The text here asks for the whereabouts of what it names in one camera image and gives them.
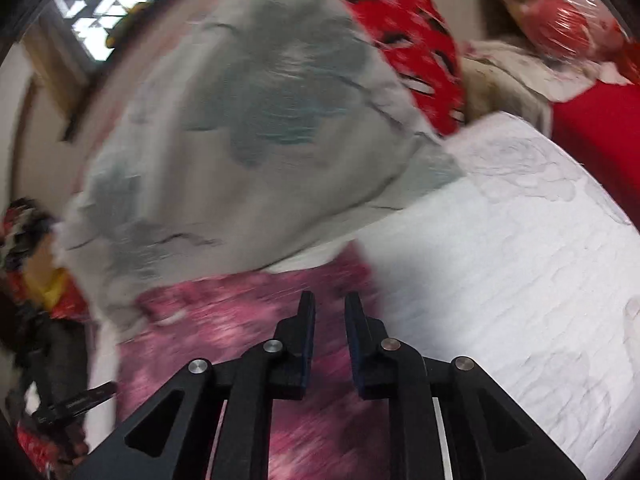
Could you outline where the window with metal grille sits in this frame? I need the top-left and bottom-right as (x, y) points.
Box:
(45, 0), (201, 62)

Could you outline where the red patterned pillow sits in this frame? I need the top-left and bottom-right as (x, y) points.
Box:
(320, 0), (469, 137)

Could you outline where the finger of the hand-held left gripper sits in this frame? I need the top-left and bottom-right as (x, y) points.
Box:
(62, 381), (119, 417)

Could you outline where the plain red cloth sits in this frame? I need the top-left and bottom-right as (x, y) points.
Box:
(550, 80), (640, 202)

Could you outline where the grey floral pillow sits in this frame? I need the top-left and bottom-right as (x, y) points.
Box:
(57, 0), (467, 332)

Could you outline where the pink floral shirt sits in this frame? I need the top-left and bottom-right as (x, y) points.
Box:
(116, 242), (398, 480)

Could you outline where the beige floral cloth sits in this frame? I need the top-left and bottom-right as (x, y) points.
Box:
(457, 40), (557, 137)

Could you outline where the pile of mixed clothes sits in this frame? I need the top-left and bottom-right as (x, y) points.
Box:
(0, 199), (62, 273)

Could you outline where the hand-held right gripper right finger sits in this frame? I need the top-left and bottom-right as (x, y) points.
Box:
(344, 291), (587, 480)

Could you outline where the plastic bag of stuffed toys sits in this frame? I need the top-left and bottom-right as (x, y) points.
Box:
(470, 0), (637, 87)

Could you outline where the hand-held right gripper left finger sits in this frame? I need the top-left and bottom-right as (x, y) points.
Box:
(70, 291), (317, 480)

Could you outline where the white embossed quilt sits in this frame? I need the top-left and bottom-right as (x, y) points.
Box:
(85, 112), (640, 456)

